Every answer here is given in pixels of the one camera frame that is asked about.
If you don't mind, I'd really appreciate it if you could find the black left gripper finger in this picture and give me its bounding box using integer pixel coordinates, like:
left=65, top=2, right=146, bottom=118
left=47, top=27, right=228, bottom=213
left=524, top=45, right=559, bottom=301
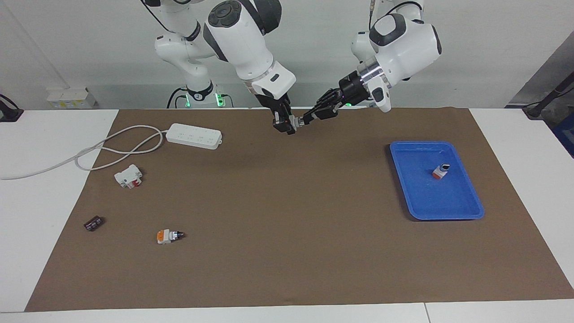
left=316, top=88, right=345, bottom=112
left=303, top=104, right=340, bottom=127

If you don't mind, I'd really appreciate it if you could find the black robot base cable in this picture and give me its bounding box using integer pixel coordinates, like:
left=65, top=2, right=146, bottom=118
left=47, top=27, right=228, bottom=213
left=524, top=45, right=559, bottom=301
left=167, top=87, right=188, bottom=109

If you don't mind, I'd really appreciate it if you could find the blue crate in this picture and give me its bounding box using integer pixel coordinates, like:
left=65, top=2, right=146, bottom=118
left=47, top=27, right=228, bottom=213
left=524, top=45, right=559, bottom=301
left=552, top=123, right=574, bottom=158

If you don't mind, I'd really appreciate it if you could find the black stand pole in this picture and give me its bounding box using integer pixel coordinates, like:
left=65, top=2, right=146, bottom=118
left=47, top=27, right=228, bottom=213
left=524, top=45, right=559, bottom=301
left=522, top=72, right=574, bottom=120

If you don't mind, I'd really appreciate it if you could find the white circuit breaker red lever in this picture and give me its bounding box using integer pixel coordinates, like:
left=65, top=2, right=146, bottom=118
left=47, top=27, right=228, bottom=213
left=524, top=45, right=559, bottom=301
left=114, top=164, right=143, bottom=189

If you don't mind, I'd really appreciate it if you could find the brown paper table mat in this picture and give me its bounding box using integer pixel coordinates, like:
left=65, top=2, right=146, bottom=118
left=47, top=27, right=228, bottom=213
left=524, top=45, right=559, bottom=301
left=25, top=107, right=574, bottom=312

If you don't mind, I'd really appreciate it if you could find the blue plastic tray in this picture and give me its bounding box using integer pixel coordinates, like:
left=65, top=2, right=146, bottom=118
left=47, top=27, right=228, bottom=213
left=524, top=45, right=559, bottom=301
left=389, top=141, right=485, bottom=221

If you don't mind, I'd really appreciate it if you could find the white power strip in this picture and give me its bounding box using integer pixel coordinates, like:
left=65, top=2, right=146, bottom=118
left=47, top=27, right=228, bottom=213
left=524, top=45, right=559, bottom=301
left=165, top=123, right=223, bottom=149

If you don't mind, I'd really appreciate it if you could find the white power strip cable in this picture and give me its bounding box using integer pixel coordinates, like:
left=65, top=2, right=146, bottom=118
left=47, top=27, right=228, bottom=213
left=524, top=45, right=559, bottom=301
left=0, top=125, right=169, bottom=181

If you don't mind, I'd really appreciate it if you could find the black clamp mount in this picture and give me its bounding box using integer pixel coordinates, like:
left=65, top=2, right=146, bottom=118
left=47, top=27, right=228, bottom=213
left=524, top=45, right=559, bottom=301
left=0, top=94, right=24, bottom=122

